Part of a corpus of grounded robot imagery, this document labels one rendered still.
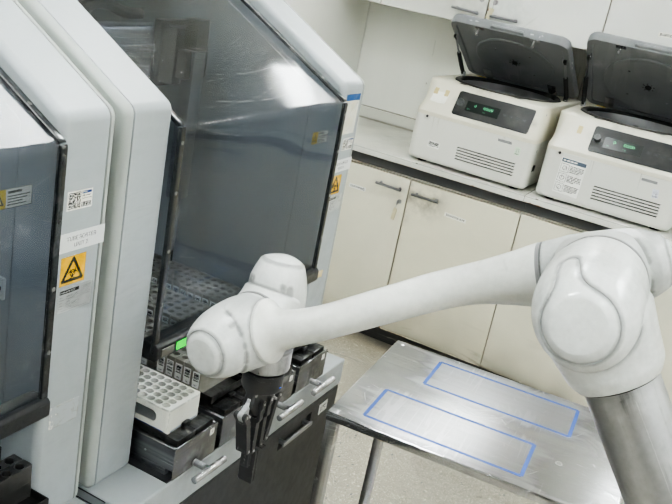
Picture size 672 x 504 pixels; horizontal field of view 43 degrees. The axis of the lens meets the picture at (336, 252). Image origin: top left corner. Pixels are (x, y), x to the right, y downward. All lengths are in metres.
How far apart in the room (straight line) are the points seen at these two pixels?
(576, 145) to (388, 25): 1.36
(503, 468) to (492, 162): 2.11
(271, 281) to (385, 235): 2.54
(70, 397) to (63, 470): 0.14
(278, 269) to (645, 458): 0.64
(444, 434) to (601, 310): 0.86
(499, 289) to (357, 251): 2.74
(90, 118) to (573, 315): 0.72
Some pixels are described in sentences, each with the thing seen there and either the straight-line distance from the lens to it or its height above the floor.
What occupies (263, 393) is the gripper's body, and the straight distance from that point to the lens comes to 1.54.
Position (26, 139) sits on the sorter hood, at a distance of 1.23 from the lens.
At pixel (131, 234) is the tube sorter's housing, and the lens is 1.45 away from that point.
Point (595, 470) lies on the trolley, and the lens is 1.90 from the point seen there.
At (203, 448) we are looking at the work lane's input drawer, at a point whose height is 0.76.
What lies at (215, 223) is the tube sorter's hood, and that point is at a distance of 1.62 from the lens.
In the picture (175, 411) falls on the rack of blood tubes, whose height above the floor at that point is 0.86.
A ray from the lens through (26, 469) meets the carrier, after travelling 1.47.
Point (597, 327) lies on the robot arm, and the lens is 1.05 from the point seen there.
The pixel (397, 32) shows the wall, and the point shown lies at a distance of 4.51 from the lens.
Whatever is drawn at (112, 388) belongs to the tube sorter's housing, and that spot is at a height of 0.93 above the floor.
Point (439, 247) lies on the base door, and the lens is 3.85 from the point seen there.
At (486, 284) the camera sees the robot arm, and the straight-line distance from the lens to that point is 1.31.
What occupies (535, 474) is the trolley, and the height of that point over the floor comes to 0.82.
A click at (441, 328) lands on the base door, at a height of 0.19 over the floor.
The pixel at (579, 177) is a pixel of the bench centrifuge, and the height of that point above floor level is 1.03.
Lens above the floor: 1.73
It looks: 19 degrees down
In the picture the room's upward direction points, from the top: 11 degrees clockwise
